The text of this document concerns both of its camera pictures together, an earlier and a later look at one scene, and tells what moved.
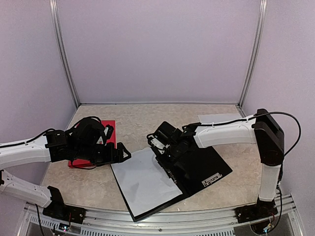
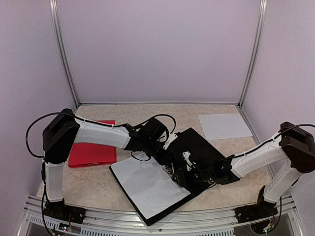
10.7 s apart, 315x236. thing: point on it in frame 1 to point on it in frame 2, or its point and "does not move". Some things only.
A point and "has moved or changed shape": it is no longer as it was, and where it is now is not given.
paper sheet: x=146 y=183 has moved or changed shape
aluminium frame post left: x=55 y=16 does not move
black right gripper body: x=174 y=156 to x=204 y=177
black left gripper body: x=88 y=152 to x=150 y=150
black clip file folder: x=205 y=169 has moved or changed shape
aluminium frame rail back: x=160 y=104 does not move
